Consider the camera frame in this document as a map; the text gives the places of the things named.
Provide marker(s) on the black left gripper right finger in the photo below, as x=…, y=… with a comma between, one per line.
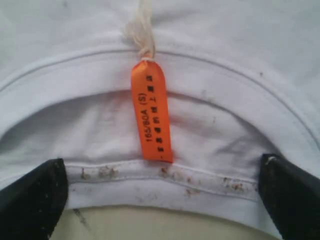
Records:
x=291, y=197

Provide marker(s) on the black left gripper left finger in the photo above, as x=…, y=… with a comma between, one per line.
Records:
x=31, y=207

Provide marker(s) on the white t-shirt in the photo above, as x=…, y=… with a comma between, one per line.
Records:
x=242, y=80

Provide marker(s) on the orange size tag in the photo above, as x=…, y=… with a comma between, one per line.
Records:
x=149, y=96

